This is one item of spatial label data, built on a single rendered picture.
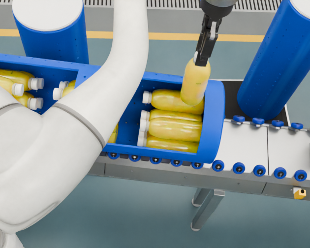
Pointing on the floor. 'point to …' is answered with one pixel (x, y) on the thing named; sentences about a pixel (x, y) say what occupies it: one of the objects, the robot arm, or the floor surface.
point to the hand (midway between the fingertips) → (202, 50)
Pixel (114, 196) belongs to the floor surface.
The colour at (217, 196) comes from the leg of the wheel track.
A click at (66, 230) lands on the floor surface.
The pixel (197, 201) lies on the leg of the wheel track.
